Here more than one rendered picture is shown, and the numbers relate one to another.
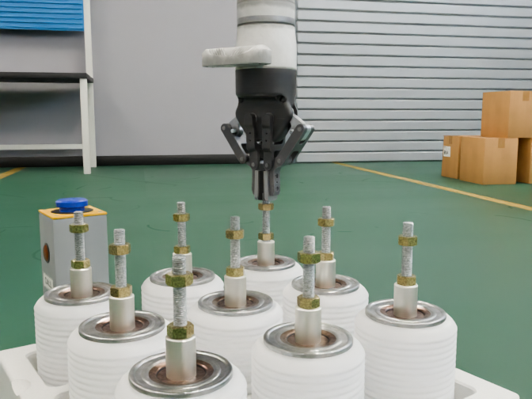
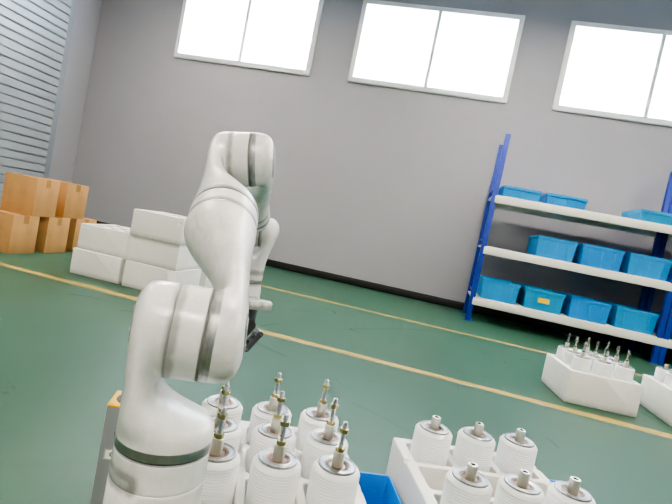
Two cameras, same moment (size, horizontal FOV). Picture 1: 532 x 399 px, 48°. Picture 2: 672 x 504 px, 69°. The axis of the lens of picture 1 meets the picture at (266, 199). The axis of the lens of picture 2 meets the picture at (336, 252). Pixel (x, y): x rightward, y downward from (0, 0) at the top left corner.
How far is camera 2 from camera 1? 1.00 m
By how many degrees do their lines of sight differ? 66
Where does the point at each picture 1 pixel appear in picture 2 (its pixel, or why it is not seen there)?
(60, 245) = not seen: hidden behind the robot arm
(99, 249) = not seen: hidden behind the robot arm
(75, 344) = (282, 473)
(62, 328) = (232, 473)
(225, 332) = (290, 445)
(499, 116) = (24, 196)
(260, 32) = (256, 289)
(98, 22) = not seen: outside the picture
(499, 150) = (24, 226)
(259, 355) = (327, 449)
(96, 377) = (293, 483)
